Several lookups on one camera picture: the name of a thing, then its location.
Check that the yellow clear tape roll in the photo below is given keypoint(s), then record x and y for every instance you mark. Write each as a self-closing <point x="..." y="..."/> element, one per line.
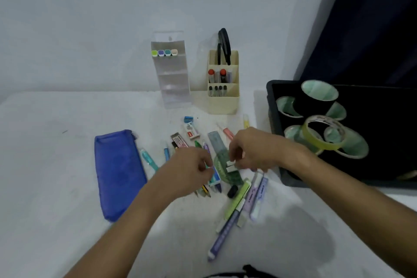
<point x="309" y="139"/>

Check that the person's right hand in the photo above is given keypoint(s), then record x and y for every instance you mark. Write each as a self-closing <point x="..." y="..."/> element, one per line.
<point x="264" y="150"/>

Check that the cream pen holder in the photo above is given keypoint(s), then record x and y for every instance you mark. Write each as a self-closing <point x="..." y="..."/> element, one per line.
<point x="223" y="105"/>

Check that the orange highlighter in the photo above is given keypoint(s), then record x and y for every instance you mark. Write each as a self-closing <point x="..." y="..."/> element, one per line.
<point x="230" y="163"/>

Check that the black plastic tray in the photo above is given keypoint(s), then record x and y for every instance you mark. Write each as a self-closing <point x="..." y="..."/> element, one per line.
<point x="384" y="108"/>

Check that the small blue sharpener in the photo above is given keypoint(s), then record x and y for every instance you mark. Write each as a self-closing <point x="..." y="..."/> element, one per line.
<point x="188" y="119"/>

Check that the person's right forearm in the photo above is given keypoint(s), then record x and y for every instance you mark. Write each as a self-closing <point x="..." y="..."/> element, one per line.
<point x="358" y="199"/>

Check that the green transparent protractor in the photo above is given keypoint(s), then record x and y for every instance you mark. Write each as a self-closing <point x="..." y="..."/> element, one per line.
<point x="224" y="173"/>

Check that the dark blue curtain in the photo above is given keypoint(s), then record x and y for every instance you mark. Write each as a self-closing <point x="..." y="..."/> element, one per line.
<point x="374" y="27"/>

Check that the small black cap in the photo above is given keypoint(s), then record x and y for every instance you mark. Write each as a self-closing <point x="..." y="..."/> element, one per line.
<point x="232" y="191"/>

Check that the white eraser red label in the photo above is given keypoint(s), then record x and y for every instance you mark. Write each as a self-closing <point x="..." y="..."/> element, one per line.
<point x="192" y="131"/>

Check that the blue mesh pencil pouch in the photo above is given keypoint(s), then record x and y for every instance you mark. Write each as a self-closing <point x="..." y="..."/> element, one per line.
<point x="117" y="173"/>

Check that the yellow highlighter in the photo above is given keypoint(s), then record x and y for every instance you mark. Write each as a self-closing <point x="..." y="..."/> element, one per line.
<point x="246" y="122"/>

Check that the red capped black marker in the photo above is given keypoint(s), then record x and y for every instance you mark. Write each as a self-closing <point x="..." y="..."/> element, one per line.
<point x="223" y="72"/>

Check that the light green pastel highlighter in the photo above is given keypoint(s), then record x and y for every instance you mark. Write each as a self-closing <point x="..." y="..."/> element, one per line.
<point x="236" y="203"/>

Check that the light blue pastel highlighter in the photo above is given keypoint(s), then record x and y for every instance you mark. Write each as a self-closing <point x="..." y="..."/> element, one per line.
<point x="259" y="198"/>

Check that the lilac pastel highlighter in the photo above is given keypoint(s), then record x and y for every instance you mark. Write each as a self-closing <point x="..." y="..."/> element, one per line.
<point x="251" y="196"/>

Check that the person's left hand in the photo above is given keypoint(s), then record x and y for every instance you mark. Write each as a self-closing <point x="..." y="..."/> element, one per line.
<point x="185" y="173"/>

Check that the red capped white marker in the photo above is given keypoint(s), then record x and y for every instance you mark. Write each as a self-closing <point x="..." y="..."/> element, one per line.
<point x="211" y="72"/>

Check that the pile of pens and markers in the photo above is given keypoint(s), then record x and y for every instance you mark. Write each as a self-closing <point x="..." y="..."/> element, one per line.
<point x="148" y="159"/>

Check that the person's left forearm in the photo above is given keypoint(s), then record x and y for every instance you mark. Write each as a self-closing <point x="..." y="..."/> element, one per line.
<point x="114" y="242"/>

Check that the coral pink highlighter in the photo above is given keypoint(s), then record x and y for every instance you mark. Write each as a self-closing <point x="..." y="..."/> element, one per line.
<point x="228" y="132"/>

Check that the magenta pink highlighter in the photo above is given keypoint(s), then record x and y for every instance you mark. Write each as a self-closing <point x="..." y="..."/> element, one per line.
<point x="231" y="169"/>

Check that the pink label lead case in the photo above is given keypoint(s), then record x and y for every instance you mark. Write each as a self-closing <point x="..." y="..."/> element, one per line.
<point x="179" y="141"/>

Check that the clear tiered organizer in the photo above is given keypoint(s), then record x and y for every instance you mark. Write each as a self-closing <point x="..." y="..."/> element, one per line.
<point x="172" y="85"/>

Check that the blue violet pastel highlighter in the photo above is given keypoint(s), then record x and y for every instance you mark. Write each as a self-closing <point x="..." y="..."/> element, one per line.
<point x="223" y="237"/>

